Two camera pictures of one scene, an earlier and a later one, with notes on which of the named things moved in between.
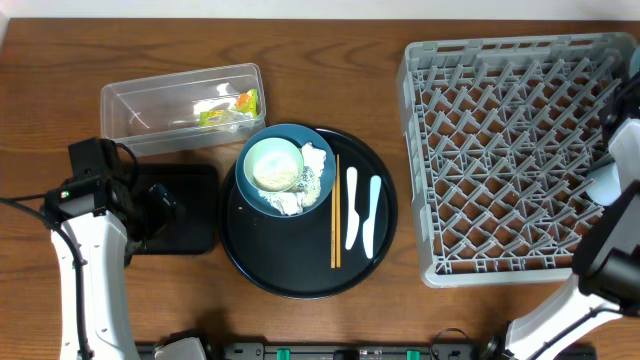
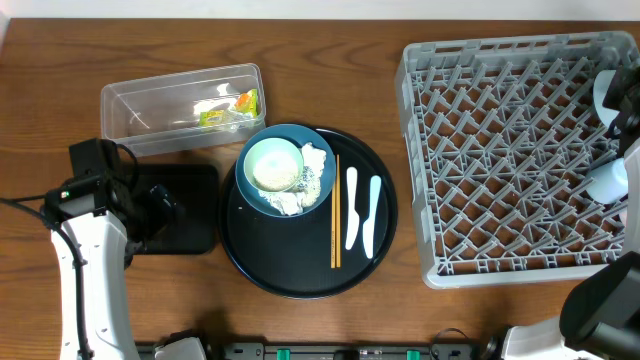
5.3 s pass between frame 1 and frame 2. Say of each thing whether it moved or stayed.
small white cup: stayed
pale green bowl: stayed
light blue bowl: moved
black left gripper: stayed
